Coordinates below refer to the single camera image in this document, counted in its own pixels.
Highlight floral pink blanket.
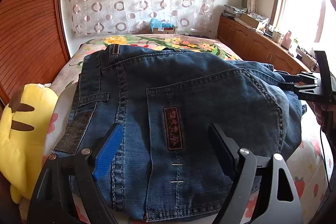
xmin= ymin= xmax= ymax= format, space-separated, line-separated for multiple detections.
xmin=84 ymin=34 xmax=242 ymax=62

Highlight white strawberry print sheet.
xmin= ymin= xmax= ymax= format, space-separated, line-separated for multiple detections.
xmin=43 ymin=44 xmax=334 ymax=223

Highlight wooden louvered wardrobe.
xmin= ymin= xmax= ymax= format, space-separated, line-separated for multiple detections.
xmin=1 ymin=0 xmax=70 ymax=105

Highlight yellow Pikachu plush toy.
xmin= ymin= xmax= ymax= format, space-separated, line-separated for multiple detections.
xmin=1 ymin=84 xmax=58 ymax=204

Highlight pink bottle on cabinet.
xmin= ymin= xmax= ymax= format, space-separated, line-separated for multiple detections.
xmin=281 ymin=31 xmax=291 ymax=50

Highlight cardboard box on cabinet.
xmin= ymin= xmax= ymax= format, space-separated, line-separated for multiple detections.
xmin=240 ymin=12 xmax=269 ymax=30

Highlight wooden low cabinet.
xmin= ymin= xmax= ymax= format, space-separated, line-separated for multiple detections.
xmin=217 ymin=16 xmax=311 ymax=75

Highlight box with blue bag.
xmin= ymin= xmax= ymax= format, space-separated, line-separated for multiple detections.
xmin=150 ymin=18 xmax=175 ymax=34

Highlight right hand holding handle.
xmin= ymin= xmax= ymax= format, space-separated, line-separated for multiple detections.
xmin=313 ymin=102 xmax=331 ymax=126

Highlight blue denim jeans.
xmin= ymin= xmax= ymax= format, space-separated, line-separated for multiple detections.
xmin=55 ymin=44 xmax=302 ymax=222

